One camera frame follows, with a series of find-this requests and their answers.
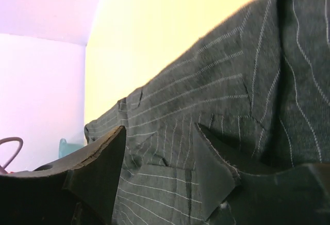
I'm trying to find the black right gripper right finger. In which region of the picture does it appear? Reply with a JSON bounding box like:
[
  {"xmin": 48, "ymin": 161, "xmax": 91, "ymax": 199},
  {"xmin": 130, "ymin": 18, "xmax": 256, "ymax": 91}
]
[{"xmin": 192, "ymin": 123, "xmax": 329, "ymax": 224}]

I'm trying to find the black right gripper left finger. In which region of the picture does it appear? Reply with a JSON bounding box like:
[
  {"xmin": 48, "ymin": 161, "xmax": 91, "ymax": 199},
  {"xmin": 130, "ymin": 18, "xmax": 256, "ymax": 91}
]
[{"xmin": 1, "ymin": 126, "xmax": 126, "ymax": 225}]

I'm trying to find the black pinstriped long sleeve shirt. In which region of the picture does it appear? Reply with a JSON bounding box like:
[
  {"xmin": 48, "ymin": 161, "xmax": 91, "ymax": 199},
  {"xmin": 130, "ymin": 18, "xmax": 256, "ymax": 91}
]
[{"xmin": 85, "ymin": 0, "xmax": 329, "ymax": 224}]

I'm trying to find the clear teal plastic bin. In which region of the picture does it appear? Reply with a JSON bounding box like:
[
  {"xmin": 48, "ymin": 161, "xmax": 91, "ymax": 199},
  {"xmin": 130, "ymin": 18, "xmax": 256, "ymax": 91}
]
[{"xmin": 58, "ymin": 138, "xmax": 85, "ymax": 158}]

